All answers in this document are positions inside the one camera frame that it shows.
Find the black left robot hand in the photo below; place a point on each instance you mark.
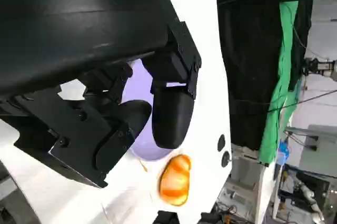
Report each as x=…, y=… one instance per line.
x=65, y=37

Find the lilac plate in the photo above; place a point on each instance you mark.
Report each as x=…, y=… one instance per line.
x=137, y=87

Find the grey machine housing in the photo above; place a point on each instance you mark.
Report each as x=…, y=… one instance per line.
x=313, y=135

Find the blue background object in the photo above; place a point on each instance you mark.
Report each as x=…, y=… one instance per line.
x=283, y=153

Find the green cloth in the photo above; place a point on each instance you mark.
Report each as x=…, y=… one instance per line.
x=285, y=50

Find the orange white toy bread roll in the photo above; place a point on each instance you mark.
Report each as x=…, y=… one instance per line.
x=175, y=179

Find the black curtain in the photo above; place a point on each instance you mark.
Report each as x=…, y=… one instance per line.
x=247, y=50

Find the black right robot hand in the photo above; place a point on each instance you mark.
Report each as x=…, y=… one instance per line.
x=167, y=217

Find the white table leg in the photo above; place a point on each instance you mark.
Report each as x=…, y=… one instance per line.
x=275, y=192

